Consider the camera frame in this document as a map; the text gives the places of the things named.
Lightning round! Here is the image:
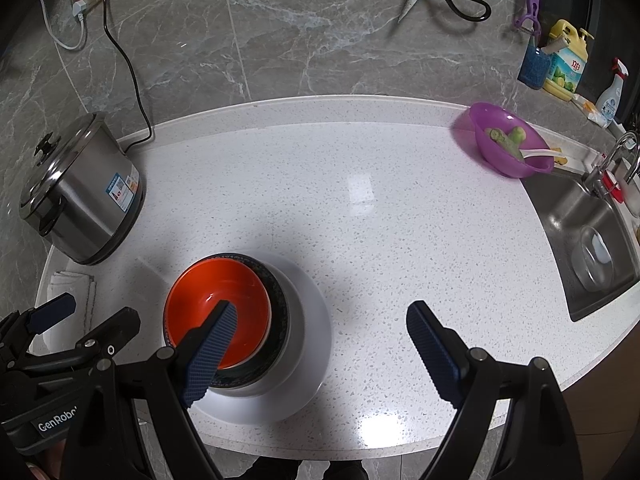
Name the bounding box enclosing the grey brush handle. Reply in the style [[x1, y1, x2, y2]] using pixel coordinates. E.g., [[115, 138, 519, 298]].
[[541, 35, 571, 56]]

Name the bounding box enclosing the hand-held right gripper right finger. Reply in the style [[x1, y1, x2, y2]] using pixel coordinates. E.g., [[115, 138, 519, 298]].
[[406, 301, 585, 480]]

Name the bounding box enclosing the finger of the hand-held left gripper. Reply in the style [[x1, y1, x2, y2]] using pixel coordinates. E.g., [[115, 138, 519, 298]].
[[0, 292, 77, 361], [10, 307, 141, 374]]

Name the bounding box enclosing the orange plastic bowl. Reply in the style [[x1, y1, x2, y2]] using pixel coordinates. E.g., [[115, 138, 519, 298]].
[[163, 259, 273, 368]]

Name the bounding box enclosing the person's left hand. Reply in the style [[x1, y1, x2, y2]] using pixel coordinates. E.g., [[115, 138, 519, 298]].
[[22, 437, 68, 480]]

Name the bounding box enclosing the white oval plate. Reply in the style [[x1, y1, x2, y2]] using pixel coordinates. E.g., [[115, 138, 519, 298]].
[[190, 255, 333, 423]]

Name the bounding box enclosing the clear glass bowl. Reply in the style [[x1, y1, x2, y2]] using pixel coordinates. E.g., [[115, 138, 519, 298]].
[[570, 225, 615, 293]]

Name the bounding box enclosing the blue floral ceramic bowl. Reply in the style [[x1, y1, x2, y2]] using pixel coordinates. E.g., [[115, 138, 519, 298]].
[[162, 252, 291, 391]]

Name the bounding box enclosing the stainless steel rice cooker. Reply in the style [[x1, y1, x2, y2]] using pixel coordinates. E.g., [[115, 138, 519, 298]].
[[19, 111, 147, 266]]

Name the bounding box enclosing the blue cup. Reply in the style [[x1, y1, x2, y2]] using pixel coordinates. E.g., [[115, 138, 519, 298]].
[[517, 45, 552, 91]]

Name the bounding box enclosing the white cloth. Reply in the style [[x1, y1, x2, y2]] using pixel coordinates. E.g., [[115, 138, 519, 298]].
[[47, 270, 98, 331]]

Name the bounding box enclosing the black power cable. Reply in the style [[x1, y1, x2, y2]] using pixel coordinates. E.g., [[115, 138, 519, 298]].
[[95, 0, 153, 153]]

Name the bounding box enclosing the chrome faucet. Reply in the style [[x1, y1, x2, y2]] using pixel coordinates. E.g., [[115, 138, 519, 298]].
[[585, 131, 640, 196]]

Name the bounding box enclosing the purple plastic basin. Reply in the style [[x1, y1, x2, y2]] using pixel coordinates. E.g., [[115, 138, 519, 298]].
[[452, 102, 556, 178]]

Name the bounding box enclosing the white packet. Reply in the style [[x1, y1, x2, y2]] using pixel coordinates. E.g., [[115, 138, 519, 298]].
[[572, 94, 613, 128]]

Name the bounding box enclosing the white power cable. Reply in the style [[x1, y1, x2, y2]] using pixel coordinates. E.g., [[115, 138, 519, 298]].
[[40, 0, 88, 52]]

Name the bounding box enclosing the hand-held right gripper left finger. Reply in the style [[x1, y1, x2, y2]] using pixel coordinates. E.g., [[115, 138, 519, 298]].
[[62, 299, 240, 480]]

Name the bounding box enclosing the stainless steel sink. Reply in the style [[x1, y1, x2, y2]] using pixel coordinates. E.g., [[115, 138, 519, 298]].
[[520, 170, 640, 323]]

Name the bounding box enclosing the white spoon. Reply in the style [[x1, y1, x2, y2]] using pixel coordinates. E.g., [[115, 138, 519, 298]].
[[520, 146, 562, 161]]

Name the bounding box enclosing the yellow dish soap bottle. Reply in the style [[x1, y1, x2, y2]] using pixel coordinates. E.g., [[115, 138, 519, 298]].
[[542, 19, 596, 95]]

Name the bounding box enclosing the white spray bottle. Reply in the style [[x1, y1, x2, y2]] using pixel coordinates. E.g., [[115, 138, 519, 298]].
[[595, 57, 629, 121]]

